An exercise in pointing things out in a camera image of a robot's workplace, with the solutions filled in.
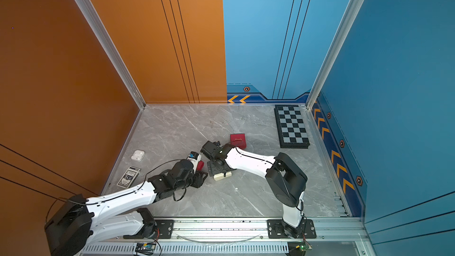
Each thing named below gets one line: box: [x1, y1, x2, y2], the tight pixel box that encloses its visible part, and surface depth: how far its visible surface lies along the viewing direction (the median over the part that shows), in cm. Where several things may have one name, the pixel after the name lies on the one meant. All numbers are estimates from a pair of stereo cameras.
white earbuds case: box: [130, 149, 146, 162], surface depth 98 cm
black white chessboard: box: [273, 104, 311, 149], surface depth 105 cm
